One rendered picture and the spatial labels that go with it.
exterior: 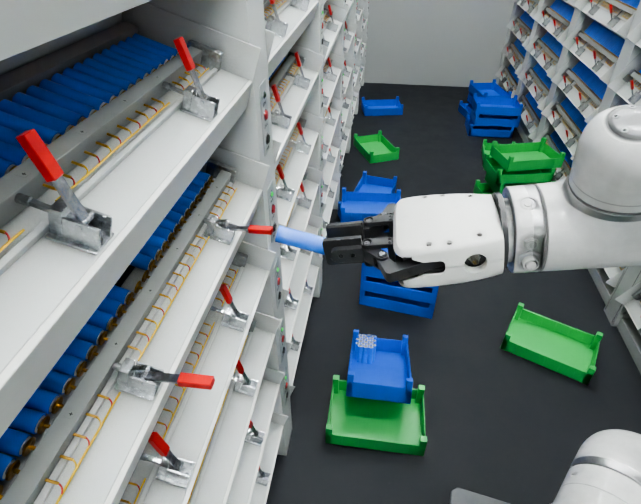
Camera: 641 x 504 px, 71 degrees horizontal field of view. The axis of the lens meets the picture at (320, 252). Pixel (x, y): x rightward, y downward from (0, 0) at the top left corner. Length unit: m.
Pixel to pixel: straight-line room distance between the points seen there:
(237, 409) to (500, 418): 0.99
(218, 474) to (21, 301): 0.59
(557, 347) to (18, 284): 1.81
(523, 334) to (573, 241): 1.51
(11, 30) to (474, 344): 1.72
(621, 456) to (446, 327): 1.19
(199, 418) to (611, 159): 0.59
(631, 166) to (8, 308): 0.44
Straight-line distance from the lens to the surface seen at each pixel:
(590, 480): 0.75
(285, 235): 0.47
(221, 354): 0.78
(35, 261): 0.38
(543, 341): 1.96
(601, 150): 0.41
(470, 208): 0.46
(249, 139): 0.78
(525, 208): 0.44
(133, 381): 0.51
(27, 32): 0.34
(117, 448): 0.49
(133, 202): 0.44
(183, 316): 0.58
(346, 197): 2.40
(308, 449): 1.52
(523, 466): 1.61
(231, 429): 0.92
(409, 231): 0.44
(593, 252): 0.46
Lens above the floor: 1.33
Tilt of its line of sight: 38 degrees down
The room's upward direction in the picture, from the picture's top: straight up
